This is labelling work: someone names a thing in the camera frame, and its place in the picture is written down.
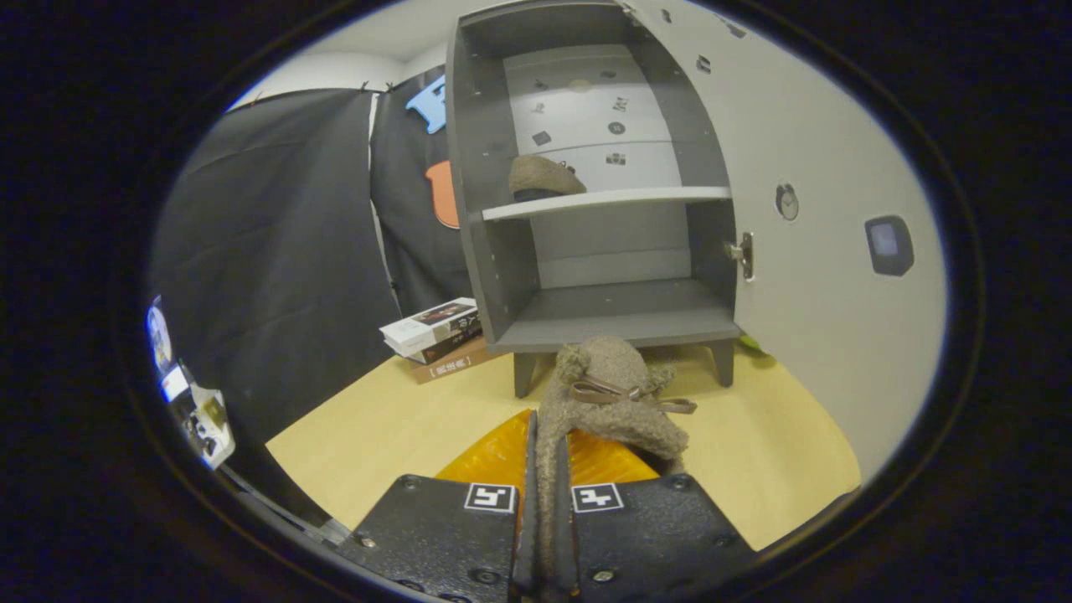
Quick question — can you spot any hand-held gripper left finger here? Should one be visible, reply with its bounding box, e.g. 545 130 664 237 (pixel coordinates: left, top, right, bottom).
339 409 539 603

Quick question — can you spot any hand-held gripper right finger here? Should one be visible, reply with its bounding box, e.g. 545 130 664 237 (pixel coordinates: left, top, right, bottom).
553 431 757 603

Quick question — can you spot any brown fuzzy shoe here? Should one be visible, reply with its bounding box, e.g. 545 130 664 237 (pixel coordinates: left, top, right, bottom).
508 154 588 202
534 335 698 587

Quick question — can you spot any grey shoe cabinet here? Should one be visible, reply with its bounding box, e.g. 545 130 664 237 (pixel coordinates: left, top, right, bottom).
446 0 746 399

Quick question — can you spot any light grey shoe cabinet door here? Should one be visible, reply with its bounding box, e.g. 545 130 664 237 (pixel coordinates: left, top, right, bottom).
624 0 949 487

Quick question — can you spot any brown book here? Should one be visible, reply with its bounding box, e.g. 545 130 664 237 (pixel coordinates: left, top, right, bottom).
409 335 503 384

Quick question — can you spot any dark book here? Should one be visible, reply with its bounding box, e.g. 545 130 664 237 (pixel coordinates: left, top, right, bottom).
410 314 485 365

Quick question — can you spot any grey metal bar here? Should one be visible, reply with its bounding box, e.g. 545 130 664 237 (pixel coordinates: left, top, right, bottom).
219 465 353 543

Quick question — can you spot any white tray with small items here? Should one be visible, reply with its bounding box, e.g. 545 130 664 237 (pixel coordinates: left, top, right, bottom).
159 360 237 470

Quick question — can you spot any black backdrop cloth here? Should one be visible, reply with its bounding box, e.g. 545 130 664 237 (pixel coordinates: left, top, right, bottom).
149 67 474 503

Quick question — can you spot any blue and white object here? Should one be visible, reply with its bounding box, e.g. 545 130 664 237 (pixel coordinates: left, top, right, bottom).
147 295 173 375

